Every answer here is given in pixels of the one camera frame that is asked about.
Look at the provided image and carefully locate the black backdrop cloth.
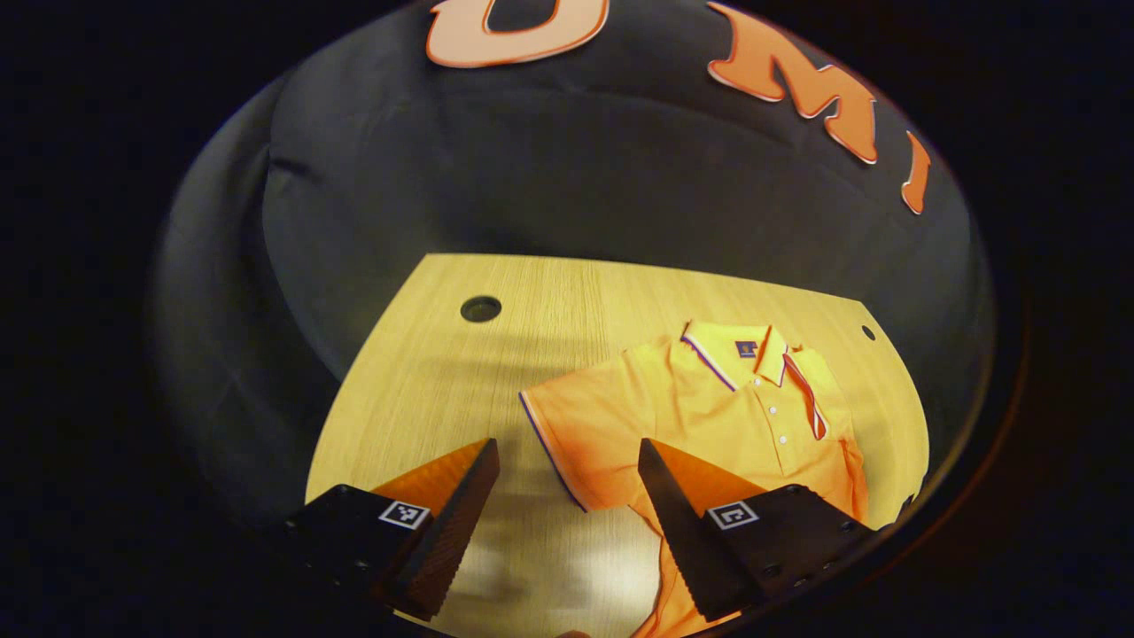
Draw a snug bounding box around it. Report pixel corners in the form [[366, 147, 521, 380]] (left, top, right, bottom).
[[151, 0, 998, 533]]

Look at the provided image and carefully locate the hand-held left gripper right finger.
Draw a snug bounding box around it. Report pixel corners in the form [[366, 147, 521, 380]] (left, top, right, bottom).
[[638, 438, 880, 623]]

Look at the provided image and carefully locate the yellow T-shirt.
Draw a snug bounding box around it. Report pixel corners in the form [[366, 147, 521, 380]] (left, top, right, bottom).
[[518, 321, 871, 638]]

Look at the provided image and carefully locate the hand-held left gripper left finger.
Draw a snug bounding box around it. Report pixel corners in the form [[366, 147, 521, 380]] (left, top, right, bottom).
[[283, 438, 501, 621]]

